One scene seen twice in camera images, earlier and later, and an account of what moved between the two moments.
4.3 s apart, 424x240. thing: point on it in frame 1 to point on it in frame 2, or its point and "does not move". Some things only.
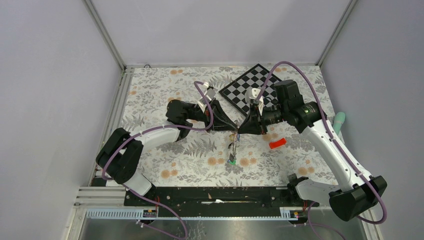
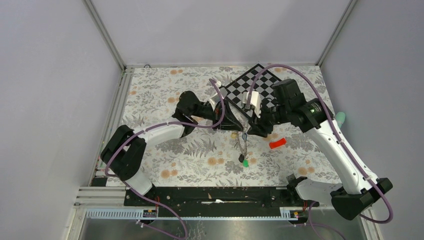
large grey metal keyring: (234, 146) to (244, 150)
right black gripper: (254, 124) does not move
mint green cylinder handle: (339, 119) does not move
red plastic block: (278, 143) does not move
